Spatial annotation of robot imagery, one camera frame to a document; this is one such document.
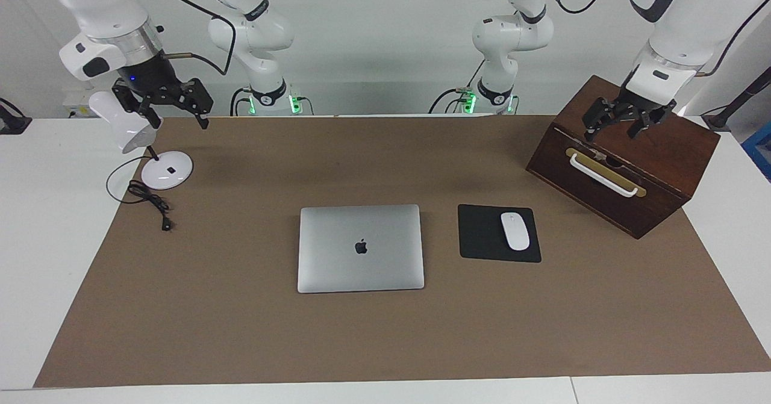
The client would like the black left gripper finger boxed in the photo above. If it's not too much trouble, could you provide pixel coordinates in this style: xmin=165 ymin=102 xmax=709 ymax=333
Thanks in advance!
xmin=581 ymin=97 xmax=624 ymax=144
xmin=626 ymin=104 xmax=676 ymax=140

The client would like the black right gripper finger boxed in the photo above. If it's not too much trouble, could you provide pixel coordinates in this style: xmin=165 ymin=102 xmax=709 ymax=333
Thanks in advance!
xmin=112 ymin=81 xmax=164 ymax=129
xmin=179 ymin=79 xmax=215 ymax=130

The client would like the silver grey laptop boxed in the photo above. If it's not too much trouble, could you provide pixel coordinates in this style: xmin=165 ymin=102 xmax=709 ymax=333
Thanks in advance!
xmin=297 ymin=204 xmax=425 ymax=294

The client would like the dark brown wooden box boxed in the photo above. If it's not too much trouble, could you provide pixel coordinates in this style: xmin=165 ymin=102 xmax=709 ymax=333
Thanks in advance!
xmin=526 ymin=75 xmax=721 ymax=240

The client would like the white desk lamp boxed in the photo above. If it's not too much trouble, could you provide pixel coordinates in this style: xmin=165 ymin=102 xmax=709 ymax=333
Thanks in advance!
xmin=89 ymin=90 xmax=195 ymax=191

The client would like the brass box plate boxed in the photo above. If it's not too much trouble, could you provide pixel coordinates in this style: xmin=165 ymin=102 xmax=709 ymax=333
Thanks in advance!
xmin=565 ymin=148 xmax=647 ymax=198

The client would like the black stand pole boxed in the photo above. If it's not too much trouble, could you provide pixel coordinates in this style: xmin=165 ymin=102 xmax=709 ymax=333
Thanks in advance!
xmin=702 ymin=67 xmax=771 ymax=132

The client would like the blue crate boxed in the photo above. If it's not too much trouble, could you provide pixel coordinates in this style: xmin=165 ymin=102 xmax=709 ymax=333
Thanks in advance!
xmin=742 ymin=128 xmax=771 ymax=182

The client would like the white computer mouse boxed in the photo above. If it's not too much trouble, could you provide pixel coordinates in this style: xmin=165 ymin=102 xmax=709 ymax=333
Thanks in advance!
xmin=501 ymin=212 xmax=531 ymax=252

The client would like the black mouse pad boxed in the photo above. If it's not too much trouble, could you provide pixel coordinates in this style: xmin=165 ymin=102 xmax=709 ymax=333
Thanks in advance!
xmin=458 ymin=204 xmax=542 ymax=264

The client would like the brown table mat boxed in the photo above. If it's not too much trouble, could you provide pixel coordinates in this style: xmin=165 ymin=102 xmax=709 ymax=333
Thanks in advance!
xmin=33 ymin=115 xmax=771 ymax=388

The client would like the black arm base cable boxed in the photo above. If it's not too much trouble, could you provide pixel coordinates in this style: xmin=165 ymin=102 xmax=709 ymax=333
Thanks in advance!
xmin=230 ymin=87 xmax=252 ymax=116
xmin=429 ymin=60 xmax=485 ymax=114

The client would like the white box handle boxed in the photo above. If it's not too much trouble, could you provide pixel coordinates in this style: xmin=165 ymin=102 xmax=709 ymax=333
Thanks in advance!
xmin=570 ymin=153 xmax=638 ymax=198

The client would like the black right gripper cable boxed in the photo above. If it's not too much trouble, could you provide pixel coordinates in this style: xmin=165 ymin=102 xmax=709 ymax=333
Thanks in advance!
xmin=160 ymin=0 xmax=237 ymax=76

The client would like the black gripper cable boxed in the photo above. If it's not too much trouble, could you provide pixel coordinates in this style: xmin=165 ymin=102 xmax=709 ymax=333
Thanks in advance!
xmin=545 ymin=0 xmax=771 ymax=78
xmin=160 ymin=0 xmax=237 ymax=76

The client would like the white wall socket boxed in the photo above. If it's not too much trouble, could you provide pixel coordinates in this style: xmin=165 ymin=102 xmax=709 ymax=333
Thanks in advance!
xmin=62 ymin=88 xmax=100 ymax=119

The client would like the black lamp power cable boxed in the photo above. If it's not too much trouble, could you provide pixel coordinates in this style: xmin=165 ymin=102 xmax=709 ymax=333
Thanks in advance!
xmin=106 ymin=154 xmax=173 ymax=232

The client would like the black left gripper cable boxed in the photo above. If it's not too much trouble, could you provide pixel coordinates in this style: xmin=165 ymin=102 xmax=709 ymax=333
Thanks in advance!
xmin=545 ymin=0 xmax=771 ymax=78

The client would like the black clamp mount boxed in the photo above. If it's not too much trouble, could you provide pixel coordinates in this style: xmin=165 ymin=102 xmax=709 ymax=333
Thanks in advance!
xmin=0 ymin=98 xmax=32 ymax=135

